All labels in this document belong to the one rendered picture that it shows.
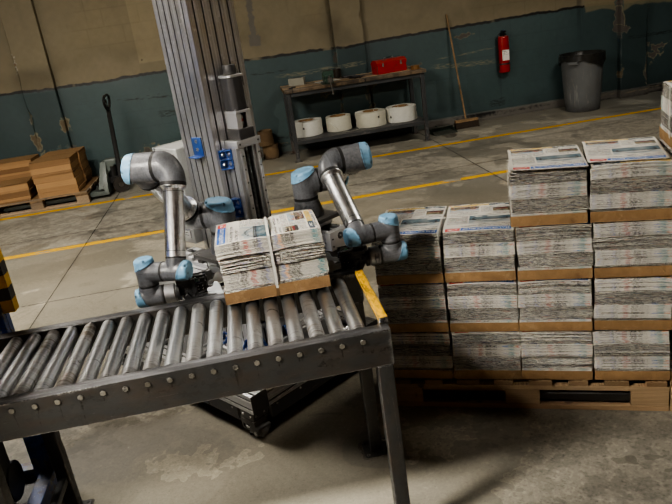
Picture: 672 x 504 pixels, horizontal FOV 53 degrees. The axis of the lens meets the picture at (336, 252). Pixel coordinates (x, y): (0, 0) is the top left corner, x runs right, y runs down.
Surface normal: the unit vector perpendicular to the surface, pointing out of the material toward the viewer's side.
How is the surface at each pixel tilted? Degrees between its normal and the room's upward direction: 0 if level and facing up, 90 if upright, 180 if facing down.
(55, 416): 90
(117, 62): 90
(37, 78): 90
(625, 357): 90
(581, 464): 0
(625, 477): 0
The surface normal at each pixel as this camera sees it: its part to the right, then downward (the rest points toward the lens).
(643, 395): -0.24, 0.36
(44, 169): 0.14, 0.32
